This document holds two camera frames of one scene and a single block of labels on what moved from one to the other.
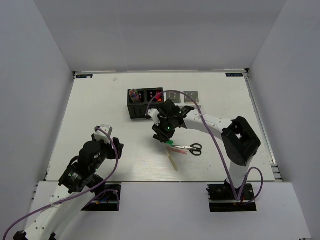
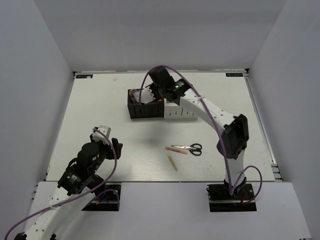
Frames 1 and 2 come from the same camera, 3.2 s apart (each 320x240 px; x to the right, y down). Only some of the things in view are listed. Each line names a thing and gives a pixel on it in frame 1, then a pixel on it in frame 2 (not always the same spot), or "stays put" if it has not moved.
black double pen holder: x=138 y=110 stays put
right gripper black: x=163 y=136 → x=153 y=87
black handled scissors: x=194 y=149 stays put
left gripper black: x=118 y=146 stays put
